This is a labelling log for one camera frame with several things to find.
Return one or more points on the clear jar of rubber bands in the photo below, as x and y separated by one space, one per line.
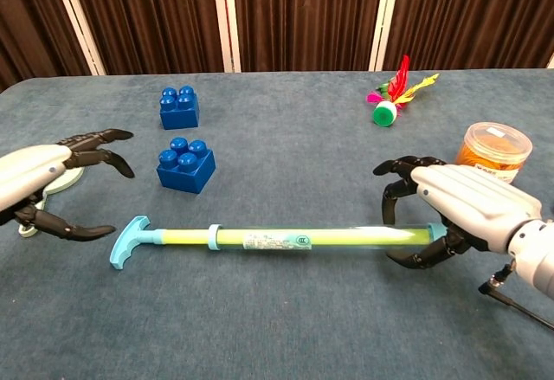
493 146

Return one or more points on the blue felt table cover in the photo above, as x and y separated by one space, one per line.
303 323

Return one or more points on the right lavender robot arm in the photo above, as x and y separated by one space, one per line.
536 250

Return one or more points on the long water pump toy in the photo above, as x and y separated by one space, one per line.
259 238

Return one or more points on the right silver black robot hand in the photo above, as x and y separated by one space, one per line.
472 202

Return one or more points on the blue four-stud building block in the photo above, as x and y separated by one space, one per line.
179 116
186 176

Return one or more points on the pale green hand brush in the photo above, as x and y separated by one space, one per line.
71 178

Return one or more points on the white partition frame post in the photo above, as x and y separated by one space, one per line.
233 59
551 62
96 64
376 51

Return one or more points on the colourful feather shuttlecock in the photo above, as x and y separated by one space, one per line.
384 113

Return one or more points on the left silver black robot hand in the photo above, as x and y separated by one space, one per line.
30 168

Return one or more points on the brown pleated curtain panel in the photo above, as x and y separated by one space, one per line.
151 16
26 21
476 16
303 16

